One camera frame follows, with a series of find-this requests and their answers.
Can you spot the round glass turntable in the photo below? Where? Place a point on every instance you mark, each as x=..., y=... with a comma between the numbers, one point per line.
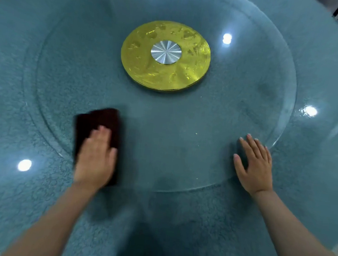
x=171, y=132

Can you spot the yellow round disc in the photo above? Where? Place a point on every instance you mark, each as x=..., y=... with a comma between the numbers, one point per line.
x=139, y=66

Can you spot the person's right hand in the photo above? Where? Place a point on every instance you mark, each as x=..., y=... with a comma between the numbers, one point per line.
x=256, y=168

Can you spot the round blue table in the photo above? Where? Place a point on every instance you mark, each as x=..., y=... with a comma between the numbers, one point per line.
x=319, y=163

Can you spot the dark red cloth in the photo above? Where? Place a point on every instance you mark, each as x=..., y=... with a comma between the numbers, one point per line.
x=106, y=118

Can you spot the person's left forearm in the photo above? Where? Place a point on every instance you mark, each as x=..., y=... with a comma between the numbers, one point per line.
x=50, y=225

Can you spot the person's left hand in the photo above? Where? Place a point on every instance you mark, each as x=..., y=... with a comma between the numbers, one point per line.
x=96, y=161

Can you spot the person's right forearm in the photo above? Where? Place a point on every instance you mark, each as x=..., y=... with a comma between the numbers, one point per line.
x=301, y=245

